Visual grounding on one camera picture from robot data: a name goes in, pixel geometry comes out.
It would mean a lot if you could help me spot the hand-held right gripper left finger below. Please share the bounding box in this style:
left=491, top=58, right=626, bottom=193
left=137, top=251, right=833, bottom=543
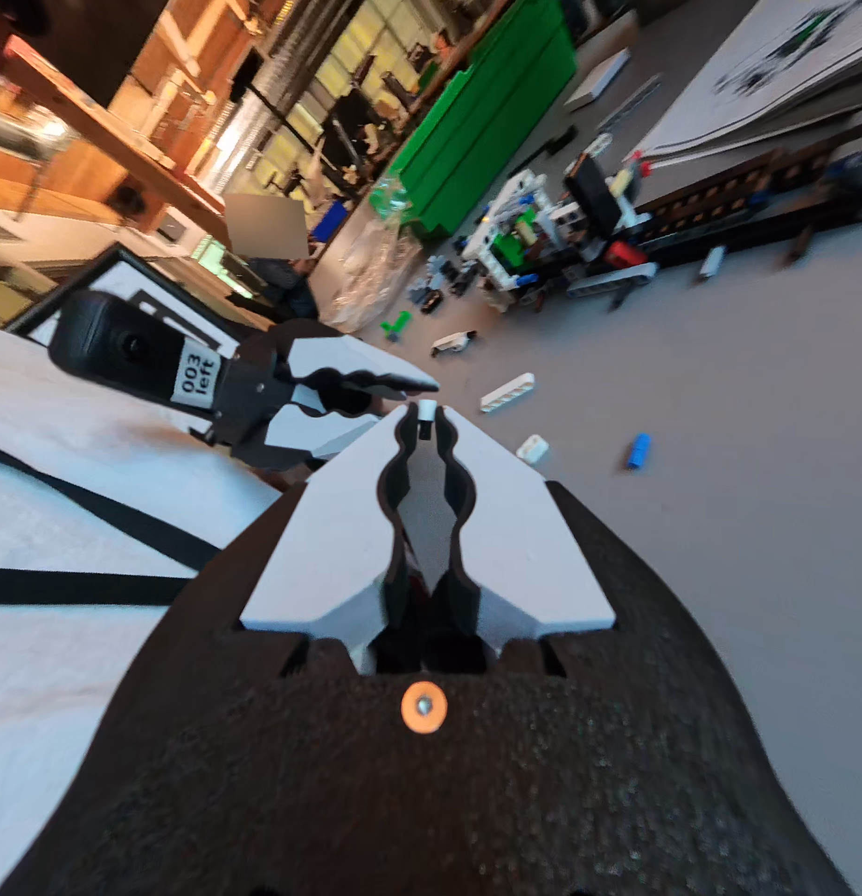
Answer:
left=240, top=402, right=414, bottom=676

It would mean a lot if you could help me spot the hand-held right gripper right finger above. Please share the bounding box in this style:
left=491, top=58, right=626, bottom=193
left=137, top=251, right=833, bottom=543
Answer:
left=431, top=405, right=616, bottom=658

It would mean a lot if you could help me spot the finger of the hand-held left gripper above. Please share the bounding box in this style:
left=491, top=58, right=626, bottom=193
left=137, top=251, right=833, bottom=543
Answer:
left=263, top=403, right=389, bottom=464
left=284, top=335, right=441, bottom=415

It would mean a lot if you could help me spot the pile of dark lego pieces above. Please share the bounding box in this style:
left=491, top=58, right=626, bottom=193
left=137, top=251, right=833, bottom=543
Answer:
left=409, top=253, right=489, bottom=314

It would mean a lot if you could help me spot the long white lego beam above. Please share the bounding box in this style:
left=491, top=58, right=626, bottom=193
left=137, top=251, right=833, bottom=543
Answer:
left=479, top=373, right=538, bottom=415

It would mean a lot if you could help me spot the white and black lego vehicle model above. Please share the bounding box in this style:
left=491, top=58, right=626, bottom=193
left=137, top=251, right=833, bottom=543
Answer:
left=466, top=150, right=660, bottom=314

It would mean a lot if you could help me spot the black elongated lego piece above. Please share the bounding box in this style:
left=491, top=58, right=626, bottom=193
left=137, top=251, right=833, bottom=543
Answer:
left=514, top=125, right=580, bottom=171

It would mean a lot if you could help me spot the lego instruction booklet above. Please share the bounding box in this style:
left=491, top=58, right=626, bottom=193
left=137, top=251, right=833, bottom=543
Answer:
left=627, top=0, right=862, bottom=165

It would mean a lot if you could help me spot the clear plastic bag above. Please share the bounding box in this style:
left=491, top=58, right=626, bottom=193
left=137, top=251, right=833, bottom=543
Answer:
left=332, top=174, right=433, bottom=331

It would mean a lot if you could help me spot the black framed white board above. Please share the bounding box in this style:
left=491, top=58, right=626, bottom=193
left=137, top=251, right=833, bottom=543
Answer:
left=4, top=244, right=278, bottom=359

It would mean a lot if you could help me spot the person's white shirt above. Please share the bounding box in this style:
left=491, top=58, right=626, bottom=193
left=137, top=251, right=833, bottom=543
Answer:
left=0, top=323, right=376, bottom=896

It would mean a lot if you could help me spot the green plastic box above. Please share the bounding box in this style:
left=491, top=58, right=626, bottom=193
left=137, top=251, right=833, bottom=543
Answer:
left=388, top=0, right=580, bottom=240

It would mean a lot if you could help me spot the wooden shelf unit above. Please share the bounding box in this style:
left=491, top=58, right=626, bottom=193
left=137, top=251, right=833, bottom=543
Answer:
left=0, top=0, right=278, bottom=235

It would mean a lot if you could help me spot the white flat box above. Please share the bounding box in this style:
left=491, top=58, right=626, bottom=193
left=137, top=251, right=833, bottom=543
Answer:
left=563, top=48, right=633, bottom=114

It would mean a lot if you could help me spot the grey flat bar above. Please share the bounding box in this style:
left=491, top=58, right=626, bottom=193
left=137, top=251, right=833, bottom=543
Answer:
left=598, top=73, right=664, bottom=134

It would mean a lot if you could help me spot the black strap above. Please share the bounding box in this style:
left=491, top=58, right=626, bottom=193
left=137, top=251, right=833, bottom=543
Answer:
left=0, top=440, right=223, bottom=574
left=0, top=568, right=194, bottom=606

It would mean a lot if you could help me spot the long dark lego frame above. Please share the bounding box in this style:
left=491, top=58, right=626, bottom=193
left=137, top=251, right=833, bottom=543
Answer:
left=637, top=136, right=862, bottom=272

